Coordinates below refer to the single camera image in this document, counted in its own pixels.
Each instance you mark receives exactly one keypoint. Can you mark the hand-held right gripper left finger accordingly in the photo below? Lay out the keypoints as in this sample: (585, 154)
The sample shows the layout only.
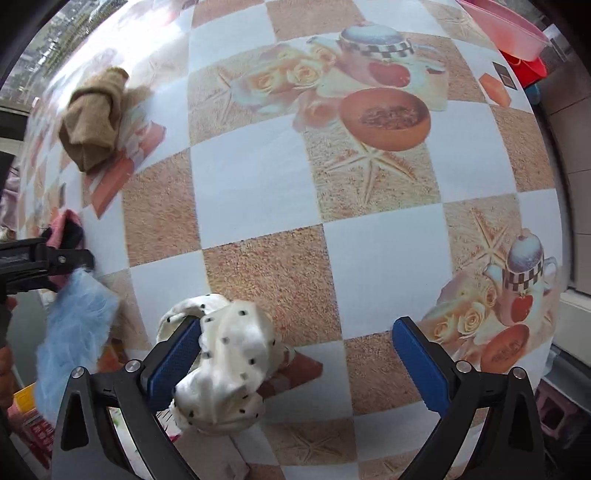
(178, 364)

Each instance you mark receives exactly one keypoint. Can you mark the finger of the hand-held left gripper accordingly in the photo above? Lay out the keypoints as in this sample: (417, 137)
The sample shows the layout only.
(60, 261)
(34, 283)

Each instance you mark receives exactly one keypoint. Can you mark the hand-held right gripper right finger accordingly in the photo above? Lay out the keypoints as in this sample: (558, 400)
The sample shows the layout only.
(420, 369)

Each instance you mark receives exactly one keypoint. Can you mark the white dotted satin scrunchie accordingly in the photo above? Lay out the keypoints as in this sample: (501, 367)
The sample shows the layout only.
(231, 350)

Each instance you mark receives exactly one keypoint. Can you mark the light blue fluffy cloth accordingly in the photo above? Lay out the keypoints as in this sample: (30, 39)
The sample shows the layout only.
(74, 337)

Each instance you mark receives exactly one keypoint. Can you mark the pink and black fuzzy sock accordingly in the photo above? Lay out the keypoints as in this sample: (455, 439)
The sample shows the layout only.
(67, 228)

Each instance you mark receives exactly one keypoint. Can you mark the pale pink cloth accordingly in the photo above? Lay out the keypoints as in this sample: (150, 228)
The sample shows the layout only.
(10, 198)

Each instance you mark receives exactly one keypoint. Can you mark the tan knitted sock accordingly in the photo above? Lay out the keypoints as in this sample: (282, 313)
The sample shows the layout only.
(92, 120)

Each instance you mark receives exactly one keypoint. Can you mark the pink plastic stool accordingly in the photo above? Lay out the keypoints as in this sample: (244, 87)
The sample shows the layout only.
(558, 410)

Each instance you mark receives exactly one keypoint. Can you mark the red snack packet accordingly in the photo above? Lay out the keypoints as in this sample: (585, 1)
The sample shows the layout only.
(39, 429)

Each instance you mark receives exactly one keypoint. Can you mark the checkered printed tablecloth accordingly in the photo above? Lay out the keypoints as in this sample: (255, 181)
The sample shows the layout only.
(323, 230)

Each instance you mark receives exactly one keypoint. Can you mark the blue plastic basin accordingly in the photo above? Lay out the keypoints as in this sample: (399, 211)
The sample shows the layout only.
(534, 92)

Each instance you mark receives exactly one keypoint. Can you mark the red plastic basin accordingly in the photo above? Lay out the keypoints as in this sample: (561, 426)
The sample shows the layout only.
(526, 67)

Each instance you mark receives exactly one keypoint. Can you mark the pink plastic basin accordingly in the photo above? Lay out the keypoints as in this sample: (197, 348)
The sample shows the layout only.
(508, 32)

